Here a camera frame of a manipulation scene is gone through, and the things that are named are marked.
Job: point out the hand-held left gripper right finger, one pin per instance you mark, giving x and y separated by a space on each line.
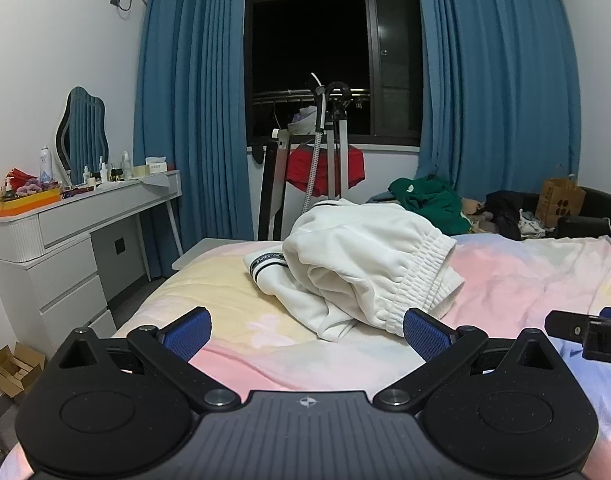
428 335

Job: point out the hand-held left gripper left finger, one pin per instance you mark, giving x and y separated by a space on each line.
185 334

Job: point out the white pants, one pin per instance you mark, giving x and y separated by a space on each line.
360 250

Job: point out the pastel blanket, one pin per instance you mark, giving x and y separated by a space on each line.
510 280

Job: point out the grey bench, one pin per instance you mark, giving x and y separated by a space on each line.
195 255

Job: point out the black sofa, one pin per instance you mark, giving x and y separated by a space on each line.
600 215

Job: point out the brown paper bag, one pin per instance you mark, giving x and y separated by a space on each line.
560 202

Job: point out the black clothing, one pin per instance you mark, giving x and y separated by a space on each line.
505 210

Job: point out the beige plush toy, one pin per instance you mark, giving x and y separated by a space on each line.
473 212

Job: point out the white dressing table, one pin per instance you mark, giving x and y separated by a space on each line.
70 270

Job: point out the green clothing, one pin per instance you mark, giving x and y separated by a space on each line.
425 200

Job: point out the white paper sheet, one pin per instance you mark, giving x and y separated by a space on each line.
155 181

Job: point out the tissue box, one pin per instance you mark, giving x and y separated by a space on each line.
153 167

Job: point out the cardboard box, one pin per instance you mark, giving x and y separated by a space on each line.
17 370

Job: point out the clear slim bottle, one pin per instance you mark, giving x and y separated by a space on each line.
126 166

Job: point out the red cloth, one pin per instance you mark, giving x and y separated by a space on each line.
305 167

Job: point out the orange tray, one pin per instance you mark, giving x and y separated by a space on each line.
27 202

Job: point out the purple scrunchie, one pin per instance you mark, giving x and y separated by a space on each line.
32 189

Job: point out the white spray bottle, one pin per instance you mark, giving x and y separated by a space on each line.
45 165

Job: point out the wavy framed mirror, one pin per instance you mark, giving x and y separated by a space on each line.
85 130

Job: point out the red pouch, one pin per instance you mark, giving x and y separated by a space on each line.
20 176

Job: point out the white hanging cloth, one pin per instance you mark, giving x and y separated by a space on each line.
303 116

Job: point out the dark window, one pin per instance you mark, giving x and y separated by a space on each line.
305 50

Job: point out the black folding frame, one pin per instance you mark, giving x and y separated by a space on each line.
273 185

